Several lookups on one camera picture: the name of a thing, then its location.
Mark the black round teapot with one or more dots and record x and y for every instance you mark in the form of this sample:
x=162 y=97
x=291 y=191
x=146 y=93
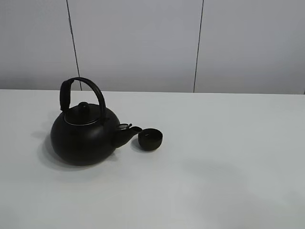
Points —
x=87 y=134

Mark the small black teacup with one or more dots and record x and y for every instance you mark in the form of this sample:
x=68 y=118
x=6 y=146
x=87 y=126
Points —
x=150 y=139

